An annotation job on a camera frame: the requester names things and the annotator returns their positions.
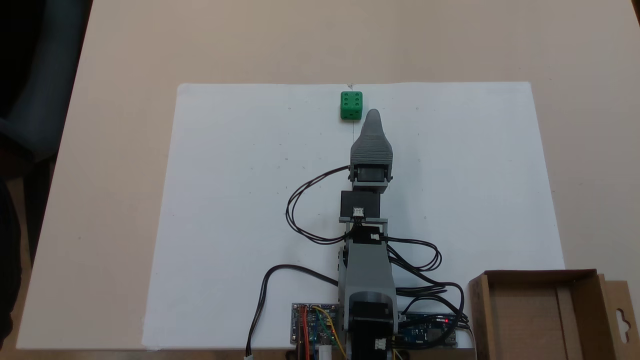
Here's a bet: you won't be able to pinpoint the thin black gripper motor cable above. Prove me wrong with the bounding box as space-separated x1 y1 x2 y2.
285 166 354 245

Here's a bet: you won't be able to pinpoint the brown cardboard box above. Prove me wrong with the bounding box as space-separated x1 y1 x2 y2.
468 269 640 360

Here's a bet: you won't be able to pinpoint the orange wire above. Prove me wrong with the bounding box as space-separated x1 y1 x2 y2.
298 305 312 360

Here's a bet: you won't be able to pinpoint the dark blue chair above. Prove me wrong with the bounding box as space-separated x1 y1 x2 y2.
0 0 94 162

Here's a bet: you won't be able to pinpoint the thin black wrist motor cable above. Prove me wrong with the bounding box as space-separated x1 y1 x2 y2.
385 237 443 274

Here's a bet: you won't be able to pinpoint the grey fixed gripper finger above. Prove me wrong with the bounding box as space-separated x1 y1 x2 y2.
350 109 394 166

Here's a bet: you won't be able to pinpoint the green dice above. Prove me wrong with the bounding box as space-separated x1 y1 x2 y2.
340 91 364 121

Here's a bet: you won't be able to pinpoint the large white paper sheet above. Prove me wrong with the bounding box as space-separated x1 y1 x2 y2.
142 82 566 351

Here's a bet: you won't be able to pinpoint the grey motor driver circuit board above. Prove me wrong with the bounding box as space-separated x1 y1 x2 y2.
291 302 342 347

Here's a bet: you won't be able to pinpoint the blue power converter circuit board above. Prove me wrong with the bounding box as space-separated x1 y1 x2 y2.
395 312 459 349

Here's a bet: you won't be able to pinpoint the thin black elbow motor cable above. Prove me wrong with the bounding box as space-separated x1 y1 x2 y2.
395 281 472 332

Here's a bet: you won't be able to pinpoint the yellow wire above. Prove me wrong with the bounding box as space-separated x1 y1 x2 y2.
312 305 347 359

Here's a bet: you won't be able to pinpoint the thick black power cable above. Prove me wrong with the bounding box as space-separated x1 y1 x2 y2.
244 264 341 359

